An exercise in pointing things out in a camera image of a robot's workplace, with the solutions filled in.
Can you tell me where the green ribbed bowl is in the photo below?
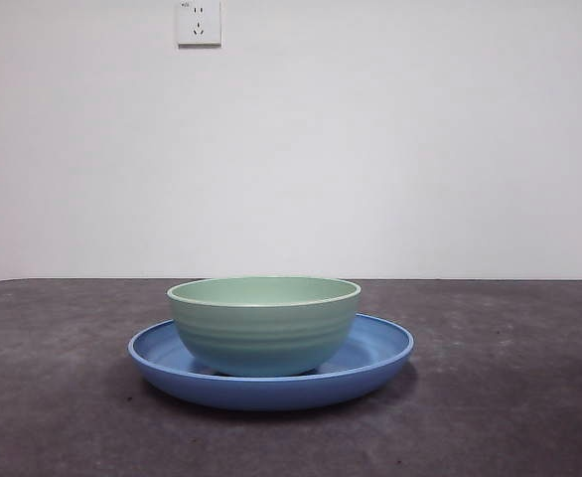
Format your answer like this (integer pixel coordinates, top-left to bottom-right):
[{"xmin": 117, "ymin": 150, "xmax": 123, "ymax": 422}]
[{"xmin": 166, "ymin": 276, "xmax": 363, "ymax": 377}]

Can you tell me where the blue round plate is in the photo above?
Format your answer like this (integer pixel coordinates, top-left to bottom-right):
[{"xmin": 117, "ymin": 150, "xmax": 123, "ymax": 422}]
[{"xmin": 127, "ymin": 313, "xmax": 416, "ymax": 412}]

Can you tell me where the white wall socket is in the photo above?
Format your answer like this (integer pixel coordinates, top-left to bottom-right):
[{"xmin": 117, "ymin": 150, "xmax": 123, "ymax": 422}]
[{"xmin": 176, "ymin": 0, "xmax": 222, "ymax": 50}]

